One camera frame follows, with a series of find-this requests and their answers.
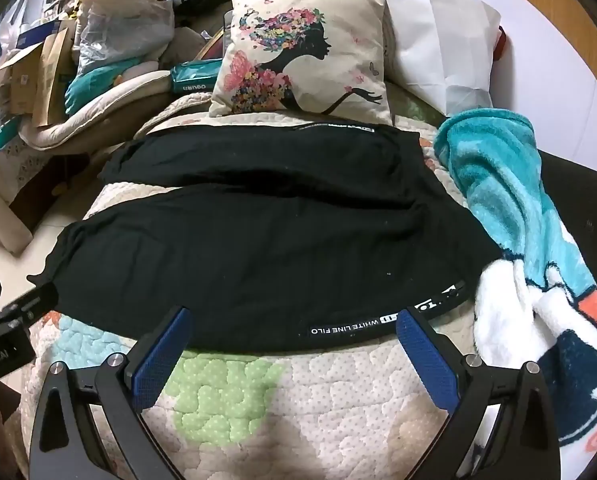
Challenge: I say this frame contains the black pants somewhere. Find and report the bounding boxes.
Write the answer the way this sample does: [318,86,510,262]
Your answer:
[32,122,501,353]

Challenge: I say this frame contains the flat cardboard piece on floor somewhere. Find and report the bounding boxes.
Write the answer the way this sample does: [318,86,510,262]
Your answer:
[0,198,33,255]

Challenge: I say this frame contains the teal cartoon fleece blanket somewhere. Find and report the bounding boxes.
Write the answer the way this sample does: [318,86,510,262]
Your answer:
[434,108,597,479]

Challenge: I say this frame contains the beige padded chair cushion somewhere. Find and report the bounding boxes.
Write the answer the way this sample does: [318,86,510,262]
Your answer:
[18,70,172,155]

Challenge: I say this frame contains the heart patterned quilt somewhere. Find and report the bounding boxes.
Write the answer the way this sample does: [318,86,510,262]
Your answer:
[20,91,500,480]

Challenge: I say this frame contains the brown cardboard box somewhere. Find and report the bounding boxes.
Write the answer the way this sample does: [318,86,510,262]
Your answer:
[0,21,76,128]

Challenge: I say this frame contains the white plastic bag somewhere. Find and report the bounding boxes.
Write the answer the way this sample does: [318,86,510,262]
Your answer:
[0,0,27,53]

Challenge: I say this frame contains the teal wipes package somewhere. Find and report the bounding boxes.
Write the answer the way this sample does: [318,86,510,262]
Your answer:
[170,58,222,93]

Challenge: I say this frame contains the clear plastic bag bundle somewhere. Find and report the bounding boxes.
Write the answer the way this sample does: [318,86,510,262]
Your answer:
[75,0,175,76]

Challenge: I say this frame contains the floral woman print cushion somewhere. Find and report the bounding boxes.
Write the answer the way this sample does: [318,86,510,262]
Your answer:
[210,0,393,125]

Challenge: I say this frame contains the white pillow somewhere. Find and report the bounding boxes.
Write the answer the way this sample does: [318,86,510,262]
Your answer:
[384,0,501,117]

